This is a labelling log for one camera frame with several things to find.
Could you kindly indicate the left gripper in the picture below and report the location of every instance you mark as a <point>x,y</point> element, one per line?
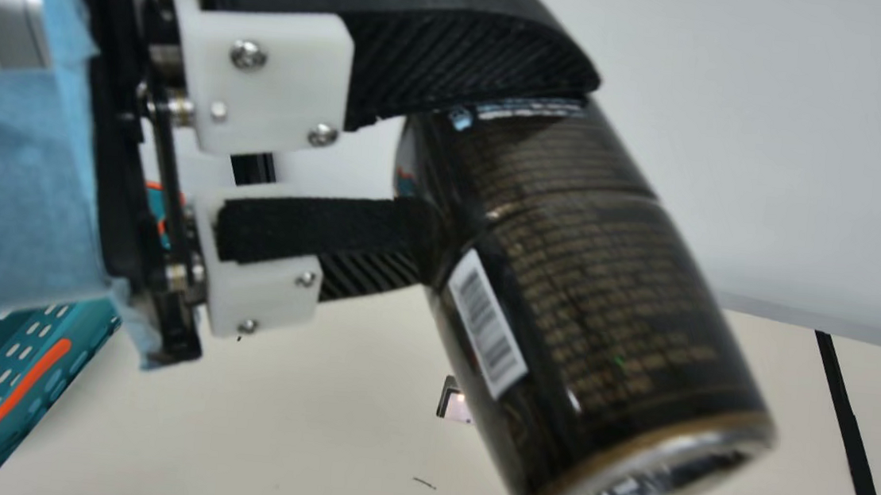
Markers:
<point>15,186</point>

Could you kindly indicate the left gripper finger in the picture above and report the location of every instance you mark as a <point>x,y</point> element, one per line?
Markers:
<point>427,39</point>
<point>269,296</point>

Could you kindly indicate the dark coffee bottle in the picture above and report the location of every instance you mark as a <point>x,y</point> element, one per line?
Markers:
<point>579,307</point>

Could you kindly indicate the teal shopping basket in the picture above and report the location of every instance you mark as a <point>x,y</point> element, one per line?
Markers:
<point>94,333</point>

